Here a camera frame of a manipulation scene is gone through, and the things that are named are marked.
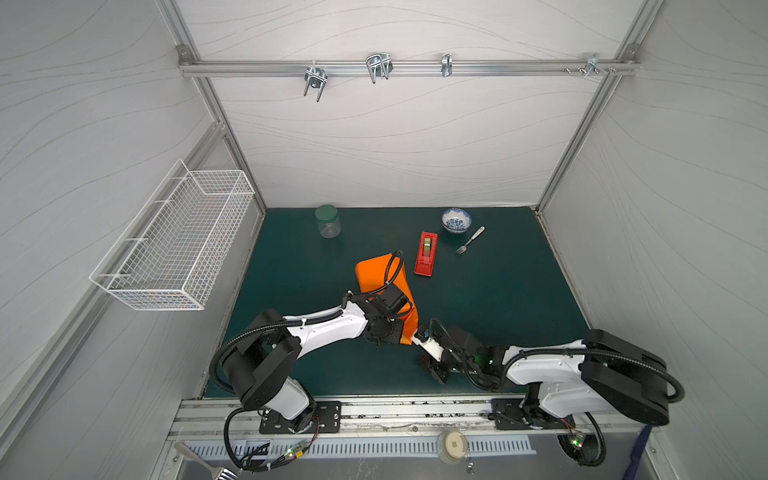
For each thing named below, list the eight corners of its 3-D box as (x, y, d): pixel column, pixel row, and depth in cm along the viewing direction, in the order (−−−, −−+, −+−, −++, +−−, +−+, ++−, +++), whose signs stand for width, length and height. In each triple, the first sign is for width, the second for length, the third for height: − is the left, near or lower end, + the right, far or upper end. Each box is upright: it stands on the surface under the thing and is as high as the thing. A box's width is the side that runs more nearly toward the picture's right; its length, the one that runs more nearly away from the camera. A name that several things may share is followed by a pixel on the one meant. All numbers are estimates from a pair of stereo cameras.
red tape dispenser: (413, 274, 101) (414, 265, 97) (419, 240, 111) (420, 230, 107) (433, 277, 100) (435, 268, 96) (437, 243, 110) (439, 233, 106)
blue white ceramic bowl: (443, 233, 113) (444, 227, 111) (440, 214, 120) (441, 208, 118) (471, 233, 114) (473, 227, 111) (467, 214, 120) (469, 208, 118)
